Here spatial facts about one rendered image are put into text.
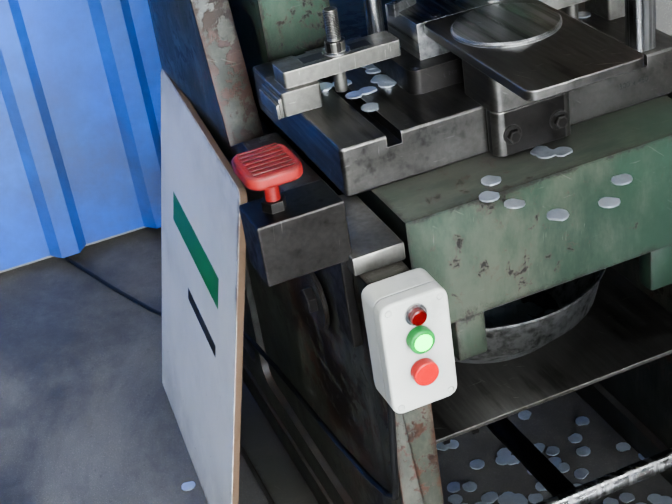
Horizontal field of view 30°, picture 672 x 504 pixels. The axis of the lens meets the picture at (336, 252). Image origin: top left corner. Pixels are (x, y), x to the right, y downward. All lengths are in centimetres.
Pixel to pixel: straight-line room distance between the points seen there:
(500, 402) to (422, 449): 22
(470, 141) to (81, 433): 105
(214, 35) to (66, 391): 89
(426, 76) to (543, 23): 15
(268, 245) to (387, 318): 14
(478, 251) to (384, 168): 14
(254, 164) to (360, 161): 18
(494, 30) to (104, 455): 109
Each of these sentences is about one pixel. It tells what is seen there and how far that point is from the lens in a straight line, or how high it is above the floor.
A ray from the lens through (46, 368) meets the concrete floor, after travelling 243.
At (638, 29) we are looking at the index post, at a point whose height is 73.
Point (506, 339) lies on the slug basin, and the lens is 159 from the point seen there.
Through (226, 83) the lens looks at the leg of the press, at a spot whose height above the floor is 67.
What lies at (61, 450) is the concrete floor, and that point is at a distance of 221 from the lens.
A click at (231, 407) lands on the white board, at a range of 176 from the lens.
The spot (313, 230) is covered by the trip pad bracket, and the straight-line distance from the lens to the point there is 127.
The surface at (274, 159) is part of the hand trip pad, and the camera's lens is 125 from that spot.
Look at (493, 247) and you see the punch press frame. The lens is 140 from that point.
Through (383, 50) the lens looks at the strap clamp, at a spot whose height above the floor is 75.
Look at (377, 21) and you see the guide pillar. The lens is 157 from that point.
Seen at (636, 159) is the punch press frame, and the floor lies 63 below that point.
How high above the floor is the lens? 130
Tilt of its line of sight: 30 degrees down
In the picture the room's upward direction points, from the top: 9 degrees counter-clockwise
